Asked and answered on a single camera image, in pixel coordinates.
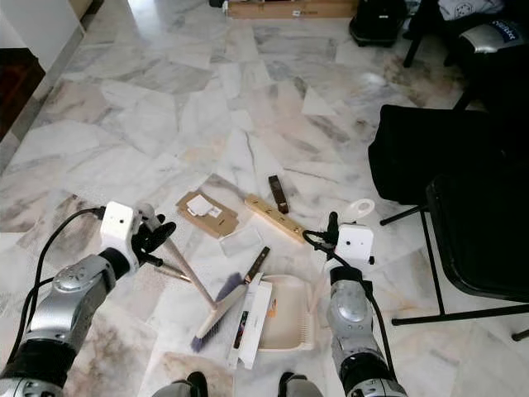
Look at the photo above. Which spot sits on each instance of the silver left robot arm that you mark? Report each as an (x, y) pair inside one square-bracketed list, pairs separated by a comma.
[(66, 302)]

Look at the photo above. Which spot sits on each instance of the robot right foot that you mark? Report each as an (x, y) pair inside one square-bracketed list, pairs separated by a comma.
[(302, 387)]

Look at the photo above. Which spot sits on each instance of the light wooden strip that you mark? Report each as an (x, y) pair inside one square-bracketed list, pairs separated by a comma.
[(277, 217)]

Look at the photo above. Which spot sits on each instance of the small black bar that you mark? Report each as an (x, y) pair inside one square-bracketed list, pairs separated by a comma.
[(278, 194), (258, 263)]

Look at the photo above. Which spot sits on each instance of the brown cardboard piece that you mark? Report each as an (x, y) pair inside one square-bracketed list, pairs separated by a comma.
[(221, 222)]

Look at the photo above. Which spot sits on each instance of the clear plastic piece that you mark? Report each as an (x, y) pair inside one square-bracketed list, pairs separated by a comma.
[(240, 241)]

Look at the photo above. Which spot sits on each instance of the grey bag with blue print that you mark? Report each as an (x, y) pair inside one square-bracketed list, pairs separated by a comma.
[(492, 37)]

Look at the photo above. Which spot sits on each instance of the small metal tube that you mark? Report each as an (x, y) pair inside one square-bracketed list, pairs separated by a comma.
[(173, 271)]

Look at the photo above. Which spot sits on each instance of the beige broom with purple bristles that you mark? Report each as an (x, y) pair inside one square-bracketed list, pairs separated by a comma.
[(194, 277)]

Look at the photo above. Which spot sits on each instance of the long brown cardboard box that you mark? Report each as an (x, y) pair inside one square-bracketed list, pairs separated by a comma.
[(289, 9)]

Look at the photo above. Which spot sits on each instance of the long white product box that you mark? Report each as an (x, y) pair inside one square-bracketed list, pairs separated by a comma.
[(252, 327)]

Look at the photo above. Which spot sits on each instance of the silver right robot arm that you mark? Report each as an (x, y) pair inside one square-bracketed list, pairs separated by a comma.
[(351, 318)]

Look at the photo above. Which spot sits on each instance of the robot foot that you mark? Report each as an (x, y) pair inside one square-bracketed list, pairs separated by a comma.
[(182, 386), (302, 387)]

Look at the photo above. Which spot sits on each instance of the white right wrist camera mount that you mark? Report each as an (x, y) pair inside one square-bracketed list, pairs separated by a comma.
[(354, 244)]

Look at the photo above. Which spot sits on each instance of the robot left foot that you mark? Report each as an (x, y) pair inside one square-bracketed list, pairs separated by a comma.
[(182, 386)]

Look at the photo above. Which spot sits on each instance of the small white paper slip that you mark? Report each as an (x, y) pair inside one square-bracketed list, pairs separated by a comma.
[(202, 205)]

